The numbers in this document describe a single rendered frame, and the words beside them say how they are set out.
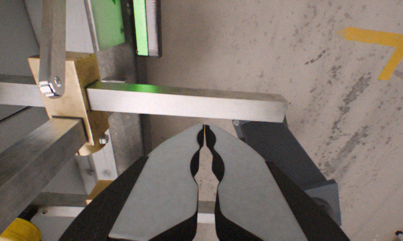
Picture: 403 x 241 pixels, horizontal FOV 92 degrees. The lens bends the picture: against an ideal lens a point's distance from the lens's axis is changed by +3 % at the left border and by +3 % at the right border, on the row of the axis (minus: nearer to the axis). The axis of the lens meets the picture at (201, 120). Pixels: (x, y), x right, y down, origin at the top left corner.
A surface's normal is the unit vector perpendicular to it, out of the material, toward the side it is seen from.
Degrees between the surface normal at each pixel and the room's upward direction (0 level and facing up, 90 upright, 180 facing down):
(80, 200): 90
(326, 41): 0
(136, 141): 0
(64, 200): 90
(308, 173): 90
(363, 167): 0
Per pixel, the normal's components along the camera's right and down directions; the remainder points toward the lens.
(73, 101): 0.00, 0.48
